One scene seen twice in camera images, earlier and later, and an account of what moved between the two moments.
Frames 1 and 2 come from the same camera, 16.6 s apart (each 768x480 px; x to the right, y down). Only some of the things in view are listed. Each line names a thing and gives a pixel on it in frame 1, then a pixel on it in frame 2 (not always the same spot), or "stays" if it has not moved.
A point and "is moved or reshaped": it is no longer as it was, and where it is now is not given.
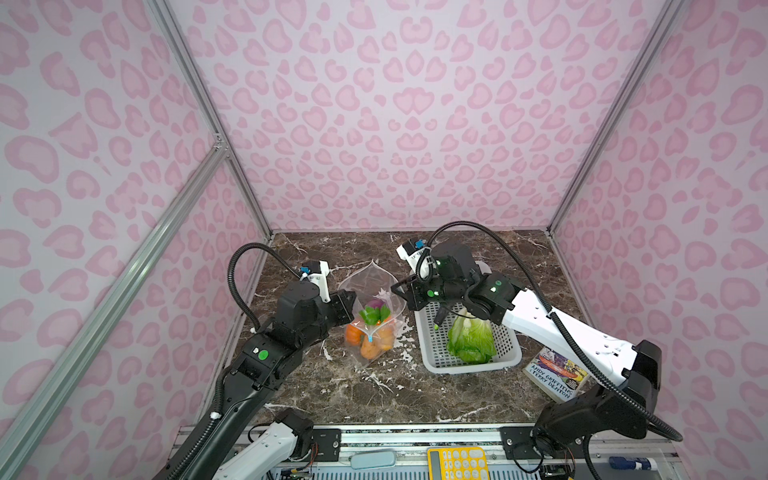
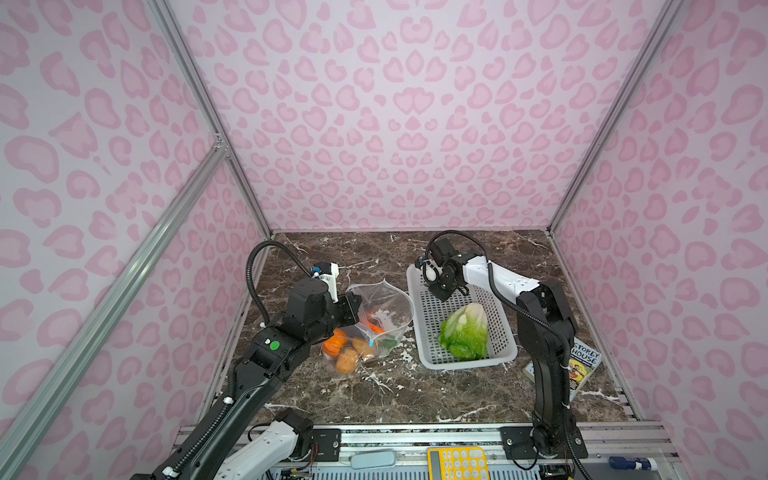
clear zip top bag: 379,316 is moved or reshaped
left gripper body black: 328,315 stays
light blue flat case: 373,460 stays
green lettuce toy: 470,338 stays
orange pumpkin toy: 353,335 to 332,347
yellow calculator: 457,463 stays
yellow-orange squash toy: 386,338 to 361,345
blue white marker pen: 639,464 stays
